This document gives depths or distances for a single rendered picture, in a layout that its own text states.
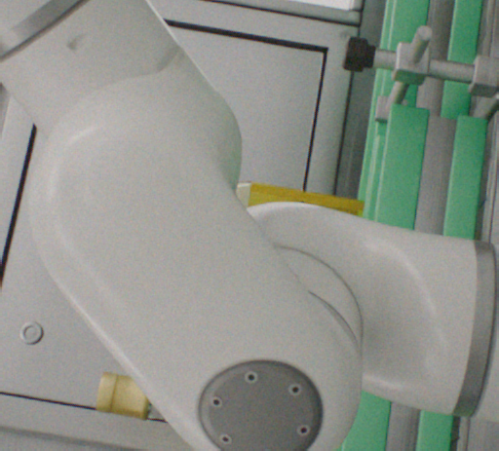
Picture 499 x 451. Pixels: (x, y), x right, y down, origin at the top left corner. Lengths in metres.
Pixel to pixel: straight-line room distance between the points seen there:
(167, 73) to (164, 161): 0.08
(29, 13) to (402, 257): 0.23
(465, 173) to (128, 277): 0.52
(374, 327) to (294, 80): 0.68
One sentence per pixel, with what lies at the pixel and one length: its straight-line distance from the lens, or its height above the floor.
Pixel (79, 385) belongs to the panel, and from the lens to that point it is 1.26.
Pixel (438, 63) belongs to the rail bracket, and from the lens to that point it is 1.07.
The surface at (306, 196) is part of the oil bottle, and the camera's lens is 1.15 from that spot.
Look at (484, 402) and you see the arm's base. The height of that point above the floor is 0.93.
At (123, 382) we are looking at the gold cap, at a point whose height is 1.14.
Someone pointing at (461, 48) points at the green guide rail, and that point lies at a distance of 1.21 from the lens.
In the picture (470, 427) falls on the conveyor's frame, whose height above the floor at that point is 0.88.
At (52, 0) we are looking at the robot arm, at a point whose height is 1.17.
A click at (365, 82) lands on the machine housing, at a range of 1.40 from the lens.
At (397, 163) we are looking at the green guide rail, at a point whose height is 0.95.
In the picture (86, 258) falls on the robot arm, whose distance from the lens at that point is 0.59.
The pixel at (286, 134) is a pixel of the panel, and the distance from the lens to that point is 1.33.
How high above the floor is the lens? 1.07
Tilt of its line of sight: level
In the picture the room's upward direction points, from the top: 80 degrees counter-clockwise
